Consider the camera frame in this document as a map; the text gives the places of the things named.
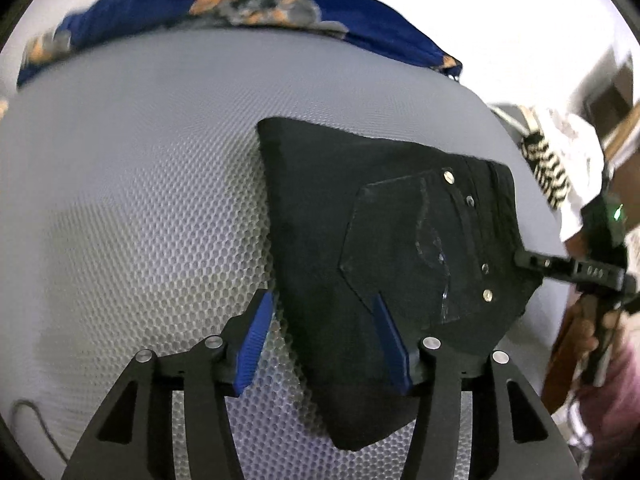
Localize person's right forearm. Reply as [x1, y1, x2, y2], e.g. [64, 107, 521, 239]
[541, 305, 583, 415]

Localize black white striped cloth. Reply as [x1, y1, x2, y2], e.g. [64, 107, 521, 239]
[519, 127, 572, 209]

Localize blue floral blanket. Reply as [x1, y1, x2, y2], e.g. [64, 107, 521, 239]
[16, 0, 464, 88]

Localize person's pink clothing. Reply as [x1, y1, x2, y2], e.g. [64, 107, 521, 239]
[567, 345, 640, 480]

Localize black pants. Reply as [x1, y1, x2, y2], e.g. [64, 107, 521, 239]
[256, 117, 544, 453]

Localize grey cable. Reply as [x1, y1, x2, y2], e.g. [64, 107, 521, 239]
[11, 399, 68, 463]

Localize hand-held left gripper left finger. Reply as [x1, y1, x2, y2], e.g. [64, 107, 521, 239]
[60, 289, 276, 480]

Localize person's right hand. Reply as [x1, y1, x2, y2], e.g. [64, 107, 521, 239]
[564, 299, 601, 363]

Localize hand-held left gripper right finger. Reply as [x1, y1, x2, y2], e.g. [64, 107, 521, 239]
[371, 293, 584, 480]

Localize brown wooden furniture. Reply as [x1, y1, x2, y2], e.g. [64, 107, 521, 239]
[584, 57, 640, 166]

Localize grey mesh mat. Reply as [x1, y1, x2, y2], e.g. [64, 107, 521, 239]
[0, 27, 571, 480]

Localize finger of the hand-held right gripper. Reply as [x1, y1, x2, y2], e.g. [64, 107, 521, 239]
[514, 249, 629, 295]

